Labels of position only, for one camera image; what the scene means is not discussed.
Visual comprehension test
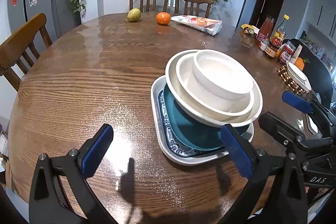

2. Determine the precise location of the red-label sauce jar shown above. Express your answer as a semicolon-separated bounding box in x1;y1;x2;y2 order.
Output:
278;41;297;64

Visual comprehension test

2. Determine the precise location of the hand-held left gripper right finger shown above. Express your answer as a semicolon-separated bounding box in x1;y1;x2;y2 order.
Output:
218;124;309;224

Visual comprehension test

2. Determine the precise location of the dark sauce jar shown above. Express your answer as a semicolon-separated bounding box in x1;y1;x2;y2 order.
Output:
264;43;279;58

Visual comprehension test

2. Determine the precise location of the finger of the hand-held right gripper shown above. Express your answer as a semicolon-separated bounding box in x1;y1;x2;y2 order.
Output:
258;112;308;151
282;91;336;133

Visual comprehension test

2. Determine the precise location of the small orange fruit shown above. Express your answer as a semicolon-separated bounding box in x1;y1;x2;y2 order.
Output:
294;57;305;71

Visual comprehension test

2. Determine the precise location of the white rectangular plate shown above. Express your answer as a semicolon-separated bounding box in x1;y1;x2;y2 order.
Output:
150;75;255;166

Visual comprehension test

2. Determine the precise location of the white plate with dark rim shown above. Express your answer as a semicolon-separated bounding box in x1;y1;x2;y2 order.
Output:
286;61;312;91

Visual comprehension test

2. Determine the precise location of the small white dish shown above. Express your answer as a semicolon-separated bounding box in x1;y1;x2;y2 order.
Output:
306;114;319;134

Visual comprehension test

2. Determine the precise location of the medium white bowl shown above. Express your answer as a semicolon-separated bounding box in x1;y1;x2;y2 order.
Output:
175;52;259;122

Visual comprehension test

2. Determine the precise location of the wooden bead trivet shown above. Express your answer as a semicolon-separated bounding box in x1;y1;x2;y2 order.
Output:
277;65;313;95

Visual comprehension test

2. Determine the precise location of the wooden chair with curved back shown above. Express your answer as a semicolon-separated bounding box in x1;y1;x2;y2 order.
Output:
0;13;53;92

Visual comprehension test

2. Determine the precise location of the teal oval dish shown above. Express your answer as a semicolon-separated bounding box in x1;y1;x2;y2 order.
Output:
163;84;248;151

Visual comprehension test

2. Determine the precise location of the small white bottle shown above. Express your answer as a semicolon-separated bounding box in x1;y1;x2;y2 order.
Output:
290;45;303;63

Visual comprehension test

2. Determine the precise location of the green pear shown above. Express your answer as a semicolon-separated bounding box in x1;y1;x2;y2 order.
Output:
125;8;142;22

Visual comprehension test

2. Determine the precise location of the large white bowl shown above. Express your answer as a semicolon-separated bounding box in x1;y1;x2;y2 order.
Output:
165;49;263;128

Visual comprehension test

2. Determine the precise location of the pink snack bag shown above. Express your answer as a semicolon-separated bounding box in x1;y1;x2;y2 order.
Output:
171;15;223;36

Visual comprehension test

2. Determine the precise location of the row of countertop containers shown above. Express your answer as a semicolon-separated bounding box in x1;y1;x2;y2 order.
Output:
301;30;336;72

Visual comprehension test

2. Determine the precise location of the dark brown door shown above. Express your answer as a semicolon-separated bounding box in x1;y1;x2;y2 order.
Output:
249;0;289;28

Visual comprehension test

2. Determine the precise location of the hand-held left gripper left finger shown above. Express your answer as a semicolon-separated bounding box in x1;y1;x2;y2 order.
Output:
29;123;118;224

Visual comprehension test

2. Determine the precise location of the white wall cabinet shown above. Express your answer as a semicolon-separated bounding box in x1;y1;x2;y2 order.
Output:
304;0;336;38

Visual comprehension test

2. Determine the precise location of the orange tangerine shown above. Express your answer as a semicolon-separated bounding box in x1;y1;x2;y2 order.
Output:
156;12;172;25

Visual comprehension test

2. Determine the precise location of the blue patterned rectangular plate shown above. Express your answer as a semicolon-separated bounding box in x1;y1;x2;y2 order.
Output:
157;88;231;157

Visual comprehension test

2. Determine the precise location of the yellow snack packet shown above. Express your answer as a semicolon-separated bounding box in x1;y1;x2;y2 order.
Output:
241;24;260;38

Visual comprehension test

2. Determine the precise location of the small white straight-sided bowl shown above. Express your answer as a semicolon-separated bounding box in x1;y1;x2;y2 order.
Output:
192;49;254;107

